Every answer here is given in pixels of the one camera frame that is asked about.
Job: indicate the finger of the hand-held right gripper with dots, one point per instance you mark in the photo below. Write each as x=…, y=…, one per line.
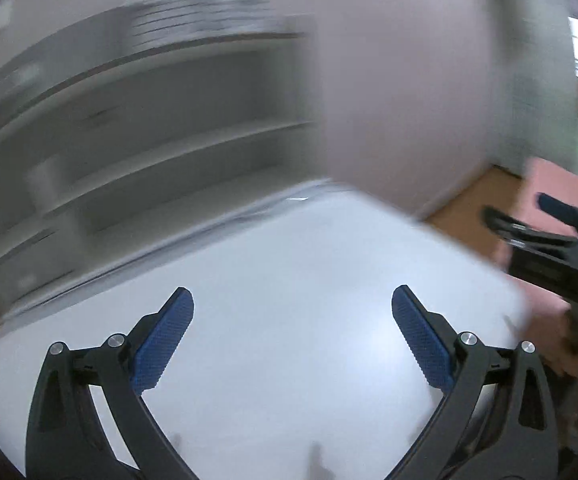
x=524, y=235
x=566, y=212

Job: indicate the grey shelf unit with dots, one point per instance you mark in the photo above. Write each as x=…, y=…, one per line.
x=144, y=135

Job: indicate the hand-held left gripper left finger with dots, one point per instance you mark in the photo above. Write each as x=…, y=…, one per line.
x=161, y=340

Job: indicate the pink blanket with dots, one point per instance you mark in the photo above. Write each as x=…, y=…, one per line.
x=559, y=180

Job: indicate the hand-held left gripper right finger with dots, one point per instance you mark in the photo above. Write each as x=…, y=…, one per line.
x=424, y=340

